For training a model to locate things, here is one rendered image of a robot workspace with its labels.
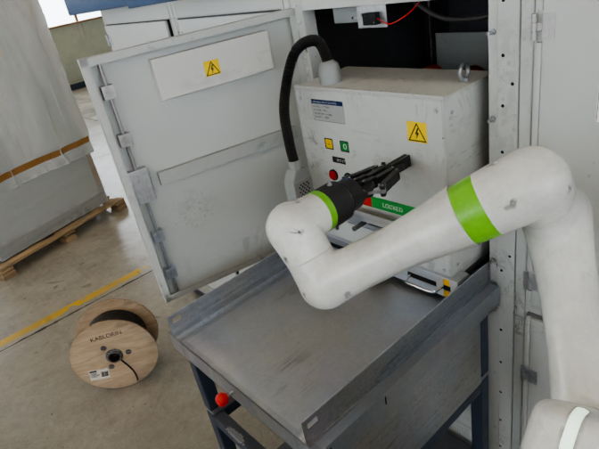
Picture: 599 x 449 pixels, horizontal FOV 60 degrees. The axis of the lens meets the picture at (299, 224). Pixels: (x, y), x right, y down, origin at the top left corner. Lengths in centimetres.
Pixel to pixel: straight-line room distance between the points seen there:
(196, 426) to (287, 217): 159
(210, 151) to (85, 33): 1115
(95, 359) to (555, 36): 228
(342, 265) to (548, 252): 37
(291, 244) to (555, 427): 53
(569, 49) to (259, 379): 96
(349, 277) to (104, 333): 178
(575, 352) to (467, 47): 129
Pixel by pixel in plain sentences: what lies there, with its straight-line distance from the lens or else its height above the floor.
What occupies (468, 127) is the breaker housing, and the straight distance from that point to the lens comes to 128.
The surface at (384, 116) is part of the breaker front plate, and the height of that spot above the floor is 133.
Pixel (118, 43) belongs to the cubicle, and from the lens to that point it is 272.
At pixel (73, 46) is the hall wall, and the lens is 1256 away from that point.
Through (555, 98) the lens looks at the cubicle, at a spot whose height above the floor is 137.
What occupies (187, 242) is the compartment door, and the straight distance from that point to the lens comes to 164.
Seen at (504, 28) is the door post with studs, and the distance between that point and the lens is 122.
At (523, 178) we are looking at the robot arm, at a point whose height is 135.
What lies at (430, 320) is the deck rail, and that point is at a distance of 129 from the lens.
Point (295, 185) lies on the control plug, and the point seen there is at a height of 114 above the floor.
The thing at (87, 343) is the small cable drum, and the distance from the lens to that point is 264.
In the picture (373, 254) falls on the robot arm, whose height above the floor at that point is 121.
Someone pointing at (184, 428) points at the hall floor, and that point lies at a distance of 246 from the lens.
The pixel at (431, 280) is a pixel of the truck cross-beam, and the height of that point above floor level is 90.
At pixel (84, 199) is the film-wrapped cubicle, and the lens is 473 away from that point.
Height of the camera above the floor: 171
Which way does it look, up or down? 27 degrees down
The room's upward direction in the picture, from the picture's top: 11 degrees counter-clockwise
